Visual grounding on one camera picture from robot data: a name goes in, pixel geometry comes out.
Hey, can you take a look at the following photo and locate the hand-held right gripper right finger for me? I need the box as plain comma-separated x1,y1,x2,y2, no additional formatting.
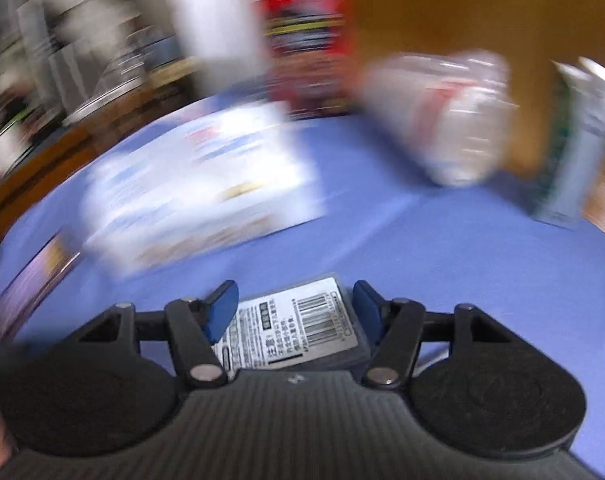
352,280,521,390

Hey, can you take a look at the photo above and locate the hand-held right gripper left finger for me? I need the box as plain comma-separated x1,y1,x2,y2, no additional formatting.
74,280,241,390

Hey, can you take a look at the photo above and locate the small tissue packet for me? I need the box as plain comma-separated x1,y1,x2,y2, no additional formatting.
209,273,371,372

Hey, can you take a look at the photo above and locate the blue printed tablecloth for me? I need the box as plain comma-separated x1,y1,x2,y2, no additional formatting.
0,92,605,480

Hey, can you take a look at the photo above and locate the large white tissue pack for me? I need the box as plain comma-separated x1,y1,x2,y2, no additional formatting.
79,99,329,281

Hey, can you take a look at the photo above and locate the smartphone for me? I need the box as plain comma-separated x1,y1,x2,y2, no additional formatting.
0,232,81,346

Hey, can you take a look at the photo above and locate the sleeve of clear plastic cups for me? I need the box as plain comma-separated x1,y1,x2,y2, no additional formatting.
359,49,521,189

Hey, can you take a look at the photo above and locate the green and white drink carton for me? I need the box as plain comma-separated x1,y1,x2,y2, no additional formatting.
527,57,605,231

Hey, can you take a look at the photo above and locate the red snack packet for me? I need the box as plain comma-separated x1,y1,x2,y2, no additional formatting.
249,0,359,119

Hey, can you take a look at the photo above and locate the wooden board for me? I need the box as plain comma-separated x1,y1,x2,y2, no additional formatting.
342,0,605,241

